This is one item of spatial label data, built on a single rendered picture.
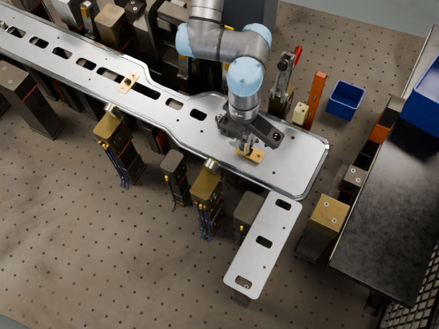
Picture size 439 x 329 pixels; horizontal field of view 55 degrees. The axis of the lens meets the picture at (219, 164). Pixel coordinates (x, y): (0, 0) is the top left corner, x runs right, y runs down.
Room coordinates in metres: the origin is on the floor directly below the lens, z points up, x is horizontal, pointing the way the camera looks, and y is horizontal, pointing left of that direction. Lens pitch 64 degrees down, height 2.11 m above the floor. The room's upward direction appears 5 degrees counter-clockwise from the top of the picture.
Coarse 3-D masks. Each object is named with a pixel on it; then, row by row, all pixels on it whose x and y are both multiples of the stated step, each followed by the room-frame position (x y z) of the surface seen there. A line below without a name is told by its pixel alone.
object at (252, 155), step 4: (252, 148) 0.57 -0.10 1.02; (256, 148) 0.57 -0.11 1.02; (236, 152) 0.56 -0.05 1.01; (240, 152) 0.56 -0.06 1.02; (252, 152) 0.56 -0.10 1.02; (256, 152) 0.56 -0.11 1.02; (260, 152) 0.55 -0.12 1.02; (264, 152) 0.55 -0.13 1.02; (244, 156) 0.55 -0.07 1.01; (248, 156) 0.55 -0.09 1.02; (252, 156) 0.54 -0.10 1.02; (256, 156) 0.54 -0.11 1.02; (260, 156) 0.54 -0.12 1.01; (256, 160) 0.53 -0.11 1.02; (260, 160) 0.53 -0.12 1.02
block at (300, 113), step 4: (300, 104) 0.67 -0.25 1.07; (304, 104) 0.67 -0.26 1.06; (296, 108) 0.66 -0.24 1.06; (300, 108) 0.66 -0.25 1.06; (304, 108) 0.66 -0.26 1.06; (308, 108) 0.66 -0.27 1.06; (296, 112) 0.65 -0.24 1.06; (300, 112) 0.65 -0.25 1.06; (304, 112) 0.65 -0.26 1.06; (296, 116) 0.65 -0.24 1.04; (300, 116) 0.64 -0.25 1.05; (304, 116) 0.64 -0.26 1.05; (292, 120) 0.65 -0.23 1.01; (296, 120) 0.65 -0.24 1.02; (300, 120) 0.64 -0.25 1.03; (296, 124) 0.65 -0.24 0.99; (300, 124) 0.64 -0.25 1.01; (292, 136) 0.65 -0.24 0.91
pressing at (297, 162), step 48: (0, 0) 1.28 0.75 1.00; (0, 48) 1.05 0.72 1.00; (48, 48) 1.03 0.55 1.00; (96, 48) 1.01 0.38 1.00; (96, 96) 0.82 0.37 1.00; (144, 96) 0.80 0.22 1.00; (192, 96) 0.78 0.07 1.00; (192, 144) 0.61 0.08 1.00; (288, 144) 0.58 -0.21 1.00; (288, 192) 0.43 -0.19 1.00
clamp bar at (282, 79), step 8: (280, 56) 0.74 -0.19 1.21; (288, 56) 0.73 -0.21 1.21; (280, 64) 0.71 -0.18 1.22; (288, 64) 0.73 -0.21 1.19; (280, 72) 0.73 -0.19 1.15; (288, 72) 0.71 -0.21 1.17; (280, 80) 0.73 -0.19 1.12; (288, 80) 0.71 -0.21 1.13; (280, 88) 0.72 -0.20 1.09; (272, 96) 0.72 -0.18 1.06
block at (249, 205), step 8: (248, 192) 0.45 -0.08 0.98; (240, 200) 0.42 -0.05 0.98; (248, 200) 0.42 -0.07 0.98; (256, 200) 0.42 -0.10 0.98; (264, 200) 0.42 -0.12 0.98; (240, 208) 0.40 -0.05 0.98; (248, 208) 0.40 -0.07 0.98; (256, 208) 0.40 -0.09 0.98; (240, 216) 0.38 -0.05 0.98; (248, 216) 0.38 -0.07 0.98; (256, 216) 0.37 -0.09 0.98; (240, 224) 0.36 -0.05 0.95; (248, 224) 0.35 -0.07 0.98; (240, 232) 0.38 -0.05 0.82; (240, 240) 0.36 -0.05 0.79; (256, 240) 0.38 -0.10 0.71
